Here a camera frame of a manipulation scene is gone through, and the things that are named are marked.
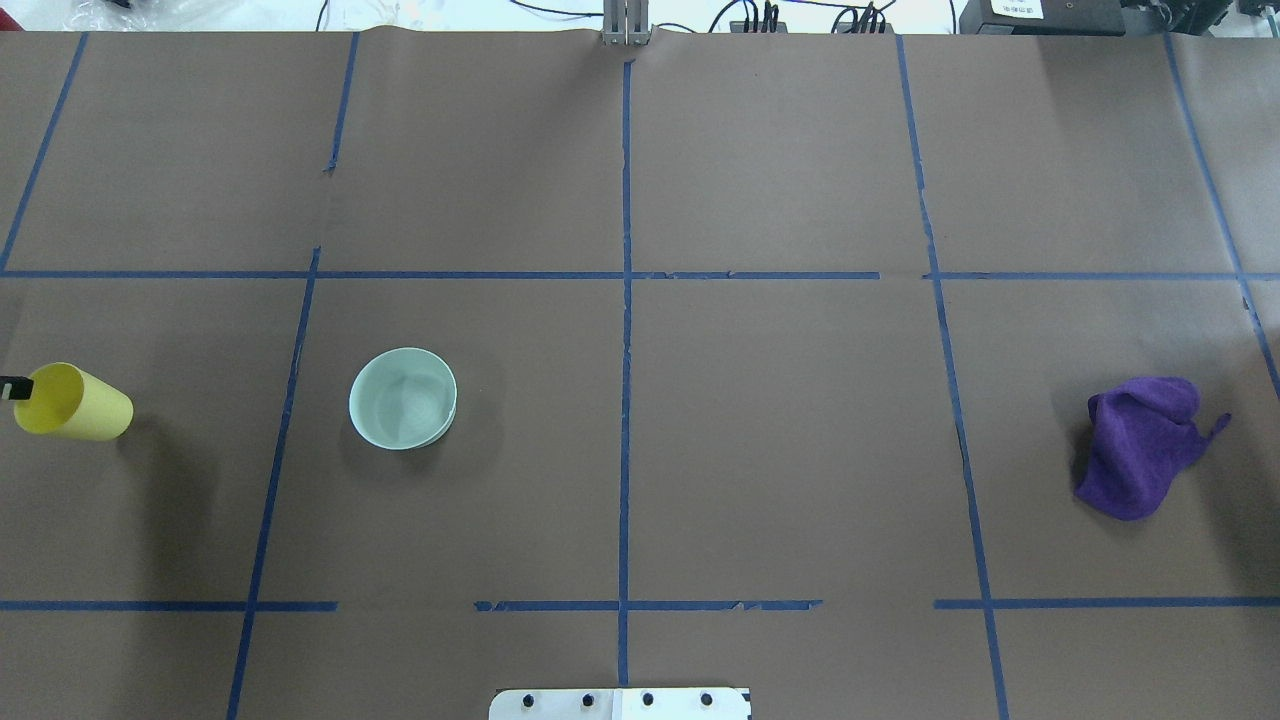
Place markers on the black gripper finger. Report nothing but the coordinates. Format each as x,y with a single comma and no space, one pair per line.
16,388

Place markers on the yellow plastic cup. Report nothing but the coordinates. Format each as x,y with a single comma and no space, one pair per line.
70,403

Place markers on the light green bowl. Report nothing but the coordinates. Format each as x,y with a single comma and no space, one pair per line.
402,399

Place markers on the purple microfiber cloth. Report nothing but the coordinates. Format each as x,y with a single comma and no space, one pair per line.
1143,434

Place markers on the black device box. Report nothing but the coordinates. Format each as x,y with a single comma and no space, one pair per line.
1065,18

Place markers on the aluminium frame post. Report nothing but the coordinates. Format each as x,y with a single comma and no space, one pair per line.
626,23

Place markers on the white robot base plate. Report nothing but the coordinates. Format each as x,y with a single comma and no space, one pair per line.
622,703

